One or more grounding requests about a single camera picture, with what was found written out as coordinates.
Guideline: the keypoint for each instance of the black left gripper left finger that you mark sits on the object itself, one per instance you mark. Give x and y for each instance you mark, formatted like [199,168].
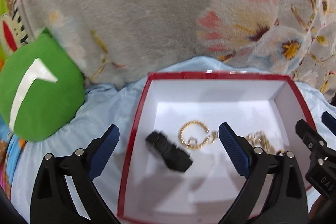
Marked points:
[51,201]

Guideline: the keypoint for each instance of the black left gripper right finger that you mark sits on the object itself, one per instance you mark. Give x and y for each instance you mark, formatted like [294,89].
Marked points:
[273,192]

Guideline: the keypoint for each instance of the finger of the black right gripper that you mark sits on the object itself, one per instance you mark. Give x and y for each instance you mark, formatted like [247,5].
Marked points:
[328,120]
[311,138]

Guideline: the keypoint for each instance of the gold braided bangle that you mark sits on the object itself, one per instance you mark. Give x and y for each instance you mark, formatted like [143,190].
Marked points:
[194,135]

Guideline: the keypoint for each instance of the black wrist watch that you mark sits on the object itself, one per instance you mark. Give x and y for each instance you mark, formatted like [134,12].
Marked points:
[175,158]

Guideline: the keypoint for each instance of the red cardboard box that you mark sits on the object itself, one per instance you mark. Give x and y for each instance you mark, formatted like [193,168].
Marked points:
[248,102]

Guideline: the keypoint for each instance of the green plush pillow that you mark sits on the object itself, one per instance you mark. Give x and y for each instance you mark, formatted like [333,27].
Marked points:
[41,89]

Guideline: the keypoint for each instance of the colourful cartoon bedding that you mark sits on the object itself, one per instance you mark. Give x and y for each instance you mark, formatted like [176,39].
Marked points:
[13,36]

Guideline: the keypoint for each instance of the grey floral blanket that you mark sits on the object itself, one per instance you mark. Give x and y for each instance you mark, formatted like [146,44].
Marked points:
[120,41]

